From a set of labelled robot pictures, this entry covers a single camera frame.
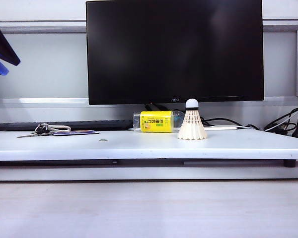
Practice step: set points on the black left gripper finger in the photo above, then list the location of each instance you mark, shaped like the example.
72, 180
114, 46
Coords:
1, 47

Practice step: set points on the white feather shuttlecock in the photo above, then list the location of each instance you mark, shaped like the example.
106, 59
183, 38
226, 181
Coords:
192, 126

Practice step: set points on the black computer keyboard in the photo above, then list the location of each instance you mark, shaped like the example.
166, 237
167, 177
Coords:
15, 126

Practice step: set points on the metal key bunch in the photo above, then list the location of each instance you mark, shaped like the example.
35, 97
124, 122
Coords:
41, 130

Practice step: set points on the blue key tag card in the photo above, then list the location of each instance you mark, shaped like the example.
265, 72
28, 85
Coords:
74, 133

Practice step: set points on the small round green sticker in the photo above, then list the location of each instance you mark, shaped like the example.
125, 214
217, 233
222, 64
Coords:
103, 140

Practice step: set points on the black computer monitor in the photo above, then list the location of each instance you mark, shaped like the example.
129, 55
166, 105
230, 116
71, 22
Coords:
164, 49

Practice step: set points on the yellow label plastic bottle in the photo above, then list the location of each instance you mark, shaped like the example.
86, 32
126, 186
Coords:
154, 121

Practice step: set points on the white raised desk board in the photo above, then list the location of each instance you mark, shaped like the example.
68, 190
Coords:
149, 148

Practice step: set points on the white flat device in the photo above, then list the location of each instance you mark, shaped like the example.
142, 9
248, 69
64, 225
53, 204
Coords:
223, 128

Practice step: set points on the black board foot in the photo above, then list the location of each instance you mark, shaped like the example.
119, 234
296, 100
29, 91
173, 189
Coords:
290, 164

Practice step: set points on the aluminium partition frame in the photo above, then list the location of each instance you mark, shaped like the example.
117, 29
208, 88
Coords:
39, 29

